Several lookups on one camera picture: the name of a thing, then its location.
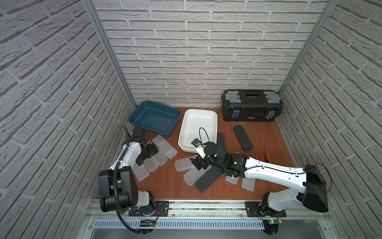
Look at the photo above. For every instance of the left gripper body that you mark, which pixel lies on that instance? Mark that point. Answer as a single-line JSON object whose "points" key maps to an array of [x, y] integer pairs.
{"points": [[150, 149]]}

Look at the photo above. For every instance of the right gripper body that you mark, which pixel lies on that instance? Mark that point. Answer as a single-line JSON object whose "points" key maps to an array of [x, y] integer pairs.
{"points": [[203, 163]]}

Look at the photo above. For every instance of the smooth translucent pencil case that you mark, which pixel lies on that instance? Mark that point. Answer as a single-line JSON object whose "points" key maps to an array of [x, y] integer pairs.
{"points": [[184, 164]]}

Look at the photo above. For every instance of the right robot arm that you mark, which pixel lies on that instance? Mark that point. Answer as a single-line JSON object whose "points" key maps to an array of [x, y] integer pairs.
{"points": [[304, 186]]}

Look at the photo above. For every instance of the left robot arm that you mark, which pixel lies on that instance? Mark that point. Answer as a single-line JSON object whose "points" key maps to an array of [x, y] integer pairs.
{"points": [[117, 186]]}

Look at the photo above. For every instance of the black pencil case upright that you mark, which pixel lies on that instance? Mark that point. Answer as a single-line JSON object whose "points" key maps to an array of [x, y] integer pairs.
{"points": [[220, 142]]}

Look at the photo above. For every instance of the black pencil case tilted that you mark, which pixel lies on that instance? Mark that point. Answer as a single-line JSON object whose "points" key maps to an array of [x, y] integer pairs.
{"points": [[243, 138]]}

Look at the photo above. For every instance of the teal storage bin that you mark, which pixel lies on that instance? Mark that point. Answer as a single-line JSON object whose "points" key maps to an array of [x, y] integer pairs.
{"points": [[155, 117]]}

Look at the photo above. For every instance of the black pencil case front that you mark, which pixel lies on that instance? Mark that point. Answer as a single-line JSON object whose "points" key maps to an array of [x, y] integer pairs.
{"points": [[208, 179]]}

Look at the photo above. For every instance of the ribbed translucent pencil case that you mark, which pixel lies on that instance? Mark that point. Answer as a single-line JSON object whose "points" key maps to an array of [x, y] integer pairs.
{"points": [[194, 175]]}

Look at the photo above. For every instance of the white storage bin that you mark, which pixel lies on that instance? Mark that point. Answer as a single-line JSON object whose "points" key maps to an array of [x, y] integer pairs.
{"points": [[201, 124]]}

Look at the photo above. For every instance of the translucent case red content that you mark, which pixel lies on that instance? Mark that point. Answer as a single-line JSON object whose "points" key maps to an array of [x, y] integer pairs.
{"points": [[231, 179]]}

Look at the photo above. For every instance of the translucent case right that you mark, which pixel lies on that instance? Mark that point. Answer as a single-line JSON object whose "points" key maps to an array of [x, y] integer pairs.
{"points": [[248, 184]]}

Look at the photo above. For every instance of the black plastic toolbox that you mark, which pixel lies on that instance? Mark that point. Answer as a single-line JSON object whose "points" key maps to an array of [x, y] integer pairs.
{"points": [[251, 105]]}

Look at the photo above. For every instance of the orange handled screwdriver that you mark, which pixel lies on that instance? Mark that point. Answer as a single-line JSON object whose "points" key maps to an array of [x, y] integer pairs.
{"points": [[267, 156]]}

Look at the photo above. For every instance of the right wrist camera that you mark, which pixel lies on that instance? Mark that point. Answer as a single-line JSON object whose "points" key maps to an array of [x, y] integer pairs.
{"points": [[199, 147]]}

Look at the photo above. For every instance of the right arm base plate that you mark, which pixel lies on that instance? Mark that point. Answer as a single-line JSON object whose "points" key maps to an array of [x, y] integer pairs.
{"points": [[255, 209]]}

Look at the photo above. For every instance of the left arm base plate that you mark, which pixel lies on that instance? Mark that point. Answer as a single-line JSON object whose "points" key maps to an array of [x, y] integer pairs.
{"points": [[159, 207]]}

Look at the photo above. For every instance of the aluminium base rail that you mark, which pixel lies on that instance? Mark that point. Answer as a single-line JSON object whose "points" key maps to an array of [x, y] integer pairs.
{"points": [[228, 209]]}

